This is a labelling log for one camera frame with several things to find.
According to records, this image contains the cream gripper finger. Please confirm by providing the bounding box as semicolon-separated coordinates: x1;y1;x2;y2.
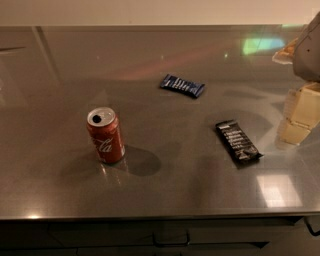
284;82;320;129
277;119;311;145

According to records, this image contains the black RXBAR chocolate bar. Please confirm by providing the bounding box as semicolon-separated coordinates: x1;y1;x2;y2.
215;120;262;164

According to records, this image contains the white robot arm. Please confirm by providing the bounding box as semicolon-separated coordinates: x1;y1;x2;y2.
272;13;320;145

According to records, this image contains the blue snack bar wrapper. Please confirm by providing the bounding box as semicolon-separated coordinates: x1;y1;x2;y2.
160;74;205;98

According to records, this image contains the red Coca-Cola can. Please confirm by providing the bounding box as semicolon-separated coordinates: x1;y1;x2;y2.
87;107;125;164

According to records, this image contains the dark right cabinet handle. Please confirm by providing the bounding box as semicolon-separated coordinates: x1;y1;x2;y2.
303;215;320;238

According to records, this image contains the dark drawer handle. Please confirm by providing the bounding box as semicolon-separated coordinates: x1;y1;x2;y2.
152;231;191;248

